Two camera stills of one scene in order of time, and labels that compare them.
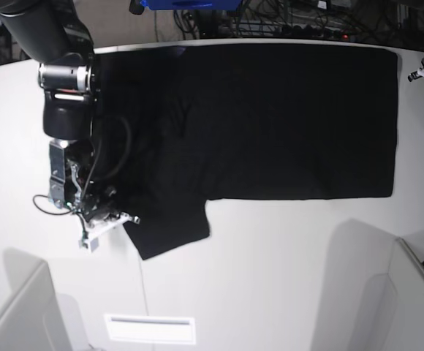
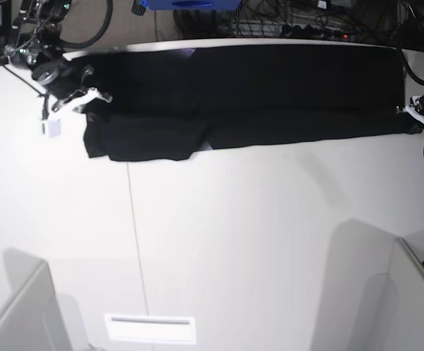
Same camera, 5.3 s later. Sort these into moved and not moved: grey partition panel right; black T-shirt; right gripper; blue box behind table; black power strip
Moved: right gripper; black T-shirt
Not moved: blue box behind table; black power strip; grey partition panel right
